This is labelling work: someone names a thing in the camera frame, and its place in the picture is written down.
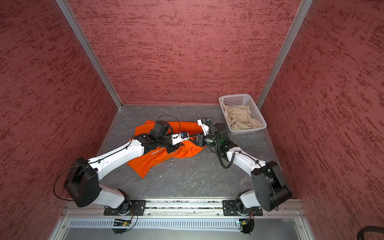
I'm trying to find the aluminium front rail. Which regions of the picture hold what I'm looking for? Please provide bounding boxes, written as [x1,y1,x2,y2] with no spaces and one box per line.
[61,198,307,219]

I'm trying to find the beige shorts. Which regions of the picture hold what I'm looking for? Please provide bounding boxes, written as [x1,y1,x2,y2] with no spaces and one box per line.
[224,105,263,131]

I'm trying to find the aluminium corner post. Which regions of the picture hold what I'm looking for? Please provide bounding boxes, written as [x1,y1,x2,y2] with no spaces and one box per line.
[56,0,124,111]
[257,0,313,109]

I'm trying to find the white plastic laundry basket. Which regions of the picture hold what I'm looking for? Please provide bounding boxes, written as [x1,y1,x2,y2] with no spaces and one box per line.
[219,94,267,135]

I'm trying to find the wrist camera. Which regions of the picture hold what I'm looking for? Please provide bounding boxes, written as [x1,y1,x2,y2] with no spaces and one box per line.
[171,131,190,146]
[197,118,211,136]

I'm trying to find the white slotted cable duct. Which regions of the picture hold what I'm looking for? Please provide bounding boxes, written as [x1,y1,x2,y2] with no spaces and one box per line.
[68,218,241,229]

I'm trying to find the left small circuit board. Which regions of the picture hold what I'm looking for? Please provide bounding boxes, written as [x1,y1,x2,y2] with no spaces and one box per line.
[113,219,132,228]

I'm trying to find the orange shorts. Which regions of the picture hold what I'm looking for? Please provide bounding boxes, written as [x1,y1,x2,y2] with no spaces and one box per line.
[127,122,204,178]

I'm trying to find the right aluminium corner post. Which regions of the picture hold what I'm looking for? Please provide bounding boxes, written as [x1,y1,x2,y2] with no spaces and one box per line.
[257,0,313,109]

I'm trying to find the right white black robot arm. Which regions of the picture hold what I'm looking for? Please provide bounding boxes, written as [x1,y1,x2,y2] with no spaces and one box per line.
[192,118,293,216]

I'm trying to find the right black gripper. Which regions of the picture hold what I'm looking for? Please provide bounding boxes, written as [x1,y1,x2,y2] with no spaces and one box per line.
[187,131,221,147]

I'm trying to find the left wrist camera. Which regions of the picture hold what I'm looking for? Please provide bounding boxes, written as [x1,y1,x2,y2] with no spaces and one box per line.
[171,131,190,146]

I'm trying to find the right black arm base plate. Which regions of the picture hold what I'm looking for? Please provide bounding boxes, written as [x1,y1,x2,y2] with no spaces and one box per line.
[222,200,263,217]

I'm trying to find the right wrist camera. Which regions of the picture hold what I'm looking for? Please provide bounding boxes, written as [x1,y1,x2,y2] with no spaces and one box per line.
[197,118,211,136]

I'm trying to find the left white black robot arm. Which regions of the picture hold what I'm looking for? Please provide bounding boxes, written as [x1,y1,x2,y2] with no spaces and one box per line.
[64,121,190,215]

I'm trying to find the black cable bottom right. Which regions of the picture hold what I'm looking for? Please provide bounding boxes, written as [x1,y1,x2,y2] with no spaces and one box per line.
[356,225,384,240]

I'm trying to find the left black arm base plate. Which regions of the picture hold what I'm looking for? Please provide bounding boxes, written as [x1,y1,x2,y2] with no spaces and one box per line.
[104,200,147,217]

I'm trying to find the left aluminium corner post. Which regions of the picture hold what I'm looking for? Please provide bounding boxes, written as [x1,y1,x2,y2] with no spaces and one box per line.
[56,0,124,111]

